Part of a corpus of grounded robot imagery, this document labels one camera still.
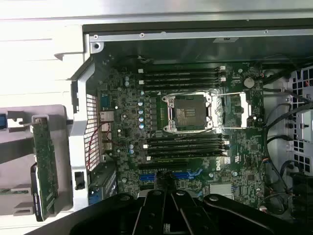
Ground blue expansion slot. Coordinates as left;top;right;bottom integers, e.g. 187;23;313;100
139;172;195;182

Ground silver chipset heatsink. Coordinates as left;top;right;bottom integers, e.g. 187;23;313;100
209;183;232;198

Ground black expansion slot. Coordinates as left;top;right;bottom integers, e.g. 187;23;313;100
138;160;189;170

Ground blue card retainer clips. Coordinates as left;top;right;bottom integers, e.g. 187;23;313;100
89;188;103;205

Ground open black PC case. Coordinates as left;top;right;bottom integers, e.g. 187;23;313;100
68;19;313;228

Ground CPU socket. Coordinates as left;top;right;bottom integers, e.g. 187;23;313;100
161;93;212;134

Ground grey parts rack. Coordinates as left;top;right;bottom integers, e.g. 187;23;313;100
0;104;74;222

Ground metal socket cover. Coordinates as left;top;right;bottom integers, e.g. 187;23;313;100
211;91;252;129

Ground green motherboard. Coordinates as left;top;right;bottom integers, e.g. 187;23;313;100
96;58;266;211

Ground black fan shroud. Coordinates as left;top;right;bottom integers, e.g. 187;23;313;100
290;171;313;221

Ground black RAM slot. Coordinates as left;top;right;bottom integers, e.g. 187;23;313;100
138;71;227;77
143;82;227;89
138;65;227;72
138;77;227;83

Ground green RAM stick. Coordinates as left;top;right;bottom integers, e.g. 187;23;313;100
0;188;32;196

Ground metal disk bay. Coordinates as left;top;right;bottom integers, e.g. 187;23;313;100
290;66;313;176

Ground thin red wire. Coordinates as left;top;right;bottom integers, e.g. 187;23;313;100
88;122;112;169

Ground black wire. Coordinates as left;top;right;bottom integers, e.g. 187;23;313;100
265;101;294;172

